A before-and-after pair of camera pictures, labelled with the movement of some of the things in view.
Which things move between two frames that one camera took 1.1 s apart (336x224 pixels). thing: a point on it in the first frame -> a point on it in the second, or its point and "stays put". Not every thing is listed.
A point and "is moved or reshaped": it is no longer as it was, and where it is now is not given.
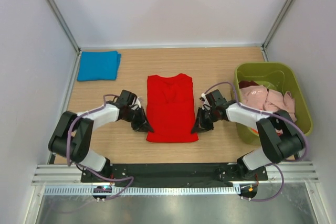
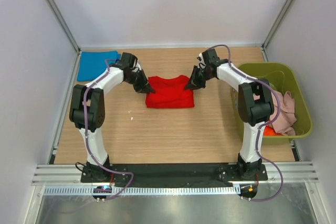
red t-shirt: [170, 108] is moved or reshaped
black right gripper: [197, 128] -> [191, 85]
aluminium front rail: [289, 172] stays put
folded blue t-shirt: [98, 65] stays put
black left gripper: [147, 128] -> [138, 88]
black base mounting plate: [182, 175] stays put
